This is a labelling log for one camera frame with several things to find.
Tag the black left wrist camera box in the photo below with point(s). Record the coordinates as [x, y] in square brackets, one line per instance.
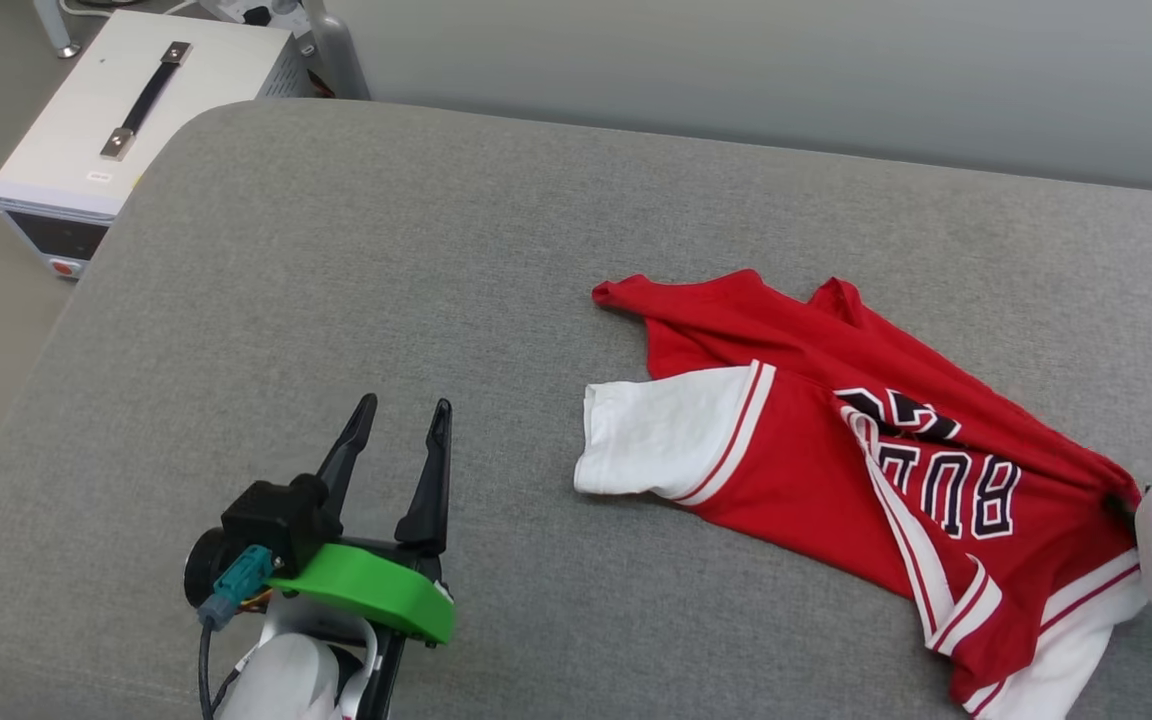
[271, 520]

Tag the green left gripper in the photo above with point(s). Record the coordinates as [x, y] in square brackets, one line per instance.
[376, 595]

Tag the white power strip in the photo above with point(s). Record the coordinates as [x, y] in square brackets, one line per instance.
[256, 10]

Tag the red and white jersey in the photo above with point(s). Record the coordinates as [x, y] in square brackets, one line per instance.
[786, 470]

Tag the white metal equipment box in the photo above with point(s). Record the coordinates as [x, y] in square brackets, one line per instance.
[66, 150]

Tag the white partition panel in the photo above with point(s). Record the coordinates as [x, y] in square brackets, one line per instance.
[736, 70]

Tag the grey partition frame post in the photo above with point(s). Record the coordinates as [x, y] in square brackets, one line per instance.
[336, 50]

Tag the grey metal pole foot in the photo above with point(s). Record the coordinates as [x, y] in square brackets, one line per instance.
[56, 30]

